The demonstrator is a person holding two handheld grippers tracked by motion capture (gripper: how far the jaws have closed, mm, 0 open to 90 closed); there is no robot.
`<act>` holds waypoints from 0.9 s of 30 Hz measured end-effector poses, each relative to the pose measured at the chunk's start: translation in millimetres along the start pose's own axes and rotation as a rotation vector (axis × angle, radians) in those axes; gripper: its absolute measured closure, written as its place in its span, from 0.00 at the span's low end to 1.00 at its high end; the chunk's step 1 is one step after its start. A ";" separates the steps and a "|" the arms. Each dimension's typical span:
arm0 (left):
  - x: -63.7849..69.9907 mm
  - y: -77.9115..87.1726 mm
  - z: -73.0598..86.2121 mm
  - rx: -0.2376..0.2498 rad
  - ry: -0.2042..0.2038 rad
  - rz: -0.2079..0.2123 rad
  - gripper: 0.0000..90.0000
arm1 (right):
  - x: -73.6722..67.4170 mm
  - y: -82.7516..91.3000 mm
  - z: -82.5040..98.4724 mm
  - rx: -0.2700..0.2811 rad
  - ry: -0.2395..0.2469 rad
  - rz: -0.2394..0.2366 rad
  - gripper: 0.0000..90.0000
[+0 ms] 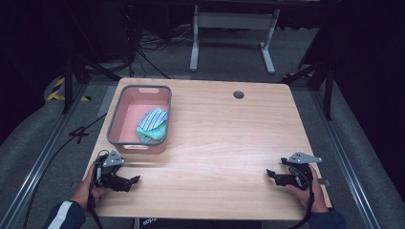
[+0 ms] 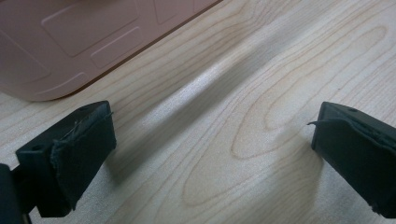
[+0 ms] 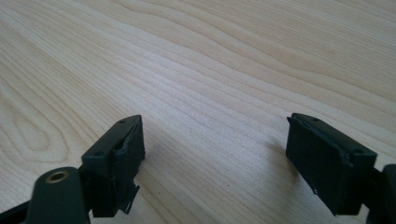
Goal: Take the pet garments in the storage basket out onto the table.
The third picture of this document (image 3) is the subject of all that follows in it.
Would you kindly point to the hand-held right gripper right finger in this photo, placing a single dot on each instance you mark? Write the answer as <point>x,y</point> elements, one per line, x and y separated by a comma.
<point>327,161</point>

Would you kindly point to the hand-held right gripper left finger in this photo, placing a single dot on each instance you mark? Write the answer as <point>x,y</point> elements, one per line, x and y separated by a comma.
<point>115,165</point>

